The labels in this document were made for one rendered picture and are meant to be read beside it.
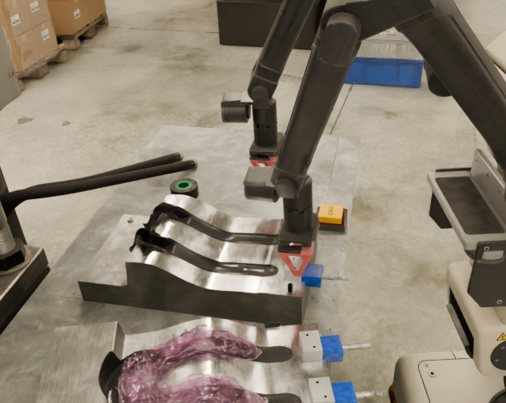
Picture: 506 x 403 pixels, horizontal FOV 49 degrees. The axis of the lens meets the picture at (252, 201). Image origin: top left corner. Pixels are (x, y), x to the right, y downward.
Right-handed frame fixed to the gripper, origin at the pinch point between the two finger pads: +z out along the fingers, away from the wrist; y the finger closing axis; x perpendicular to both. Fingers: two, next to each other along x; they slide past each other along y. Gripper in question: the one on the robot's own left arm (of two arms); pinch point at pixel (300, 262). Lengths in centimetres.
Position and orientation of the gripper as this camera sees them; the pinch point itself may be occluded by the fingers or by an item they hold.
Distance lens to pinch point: 116.3
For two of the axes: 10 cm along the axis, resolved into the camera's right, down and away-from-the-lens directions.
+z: 0.8, 8.5, 5.2
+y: -2.3, 5.2, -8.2
